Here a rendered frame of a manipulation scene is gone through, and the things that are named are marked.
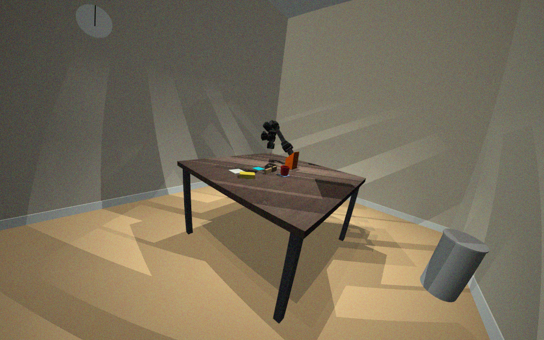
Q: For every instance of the yellow rectangular block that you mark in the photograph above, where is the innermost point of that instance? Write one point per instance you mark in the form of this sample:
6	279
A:
247	175

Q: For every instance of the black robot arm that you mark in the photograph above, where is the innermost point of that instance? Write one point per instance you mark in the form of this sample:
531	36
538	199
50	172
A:
273	125

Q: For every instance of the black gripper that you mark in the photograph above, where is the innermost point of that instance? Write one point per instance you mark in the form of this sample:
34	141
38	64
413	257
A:
271	139

